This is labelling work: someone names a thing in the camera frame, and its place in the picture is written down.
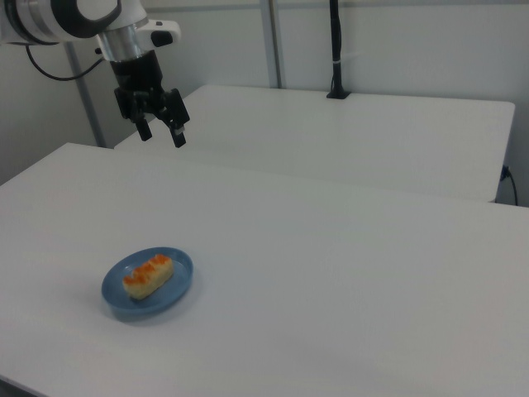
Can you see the black camera stand pole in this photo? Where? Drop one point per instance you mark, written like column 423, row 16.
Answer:
column 337, row 54

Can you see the white slanted frame post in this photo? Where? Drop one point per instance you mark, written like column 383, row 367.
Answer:
column 84, row 95

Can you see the white side table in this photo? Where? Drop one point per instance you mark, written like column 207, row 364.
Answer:
column 351, row 140

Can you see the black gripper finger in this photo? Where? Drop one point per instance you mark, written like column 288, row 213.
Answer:
column 177, row 120
column 138, row 120

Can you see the orange topped bread loaf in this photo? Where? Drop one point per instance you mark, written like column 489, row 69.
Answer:
column 148, row 276

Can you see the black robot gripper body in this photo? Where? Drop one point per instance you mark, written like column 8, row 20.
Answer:
column 138, row 78

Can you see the blue plastic plate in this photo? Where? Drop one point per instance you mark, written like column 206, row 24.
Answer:
column 173, row 285

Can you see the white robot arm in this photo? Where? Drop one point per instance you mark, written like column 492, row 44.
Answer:
column 74, row 20

